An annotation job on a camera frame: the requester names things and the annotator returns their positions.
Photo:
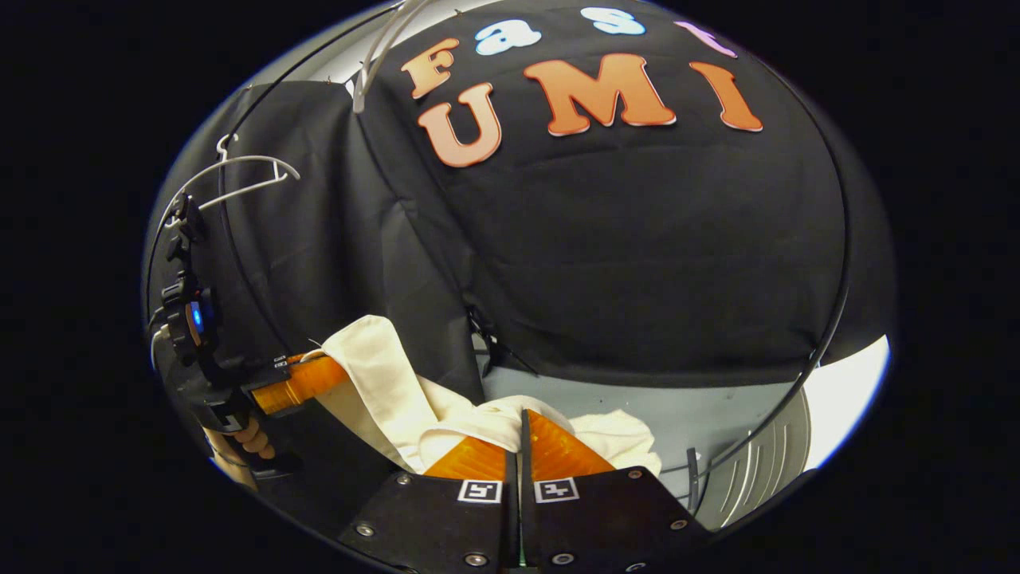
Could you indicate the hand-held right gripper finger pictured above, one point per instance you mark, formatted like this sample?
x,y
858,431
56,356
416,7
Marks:
x,y
527,526
511,526

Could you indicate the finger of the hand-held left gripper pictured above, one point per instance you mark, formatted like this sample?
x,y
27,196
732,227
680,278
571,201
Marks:
x,y
303,384

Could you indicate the cream shirt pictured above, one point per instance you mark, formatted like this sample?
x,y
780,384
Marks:
x,y
374,375

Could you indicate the white plastic hanger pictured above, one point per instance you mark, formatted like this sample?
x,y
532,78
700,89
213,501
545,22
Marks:
x,y
364,76
247,158

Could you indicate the white ribbed panel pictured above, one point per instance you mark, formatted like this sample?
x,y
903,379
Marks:
x,y
765,462

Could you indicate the black backdrop cloth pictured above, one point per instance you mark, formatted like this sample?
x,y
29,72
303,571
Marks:
x,y
637,263

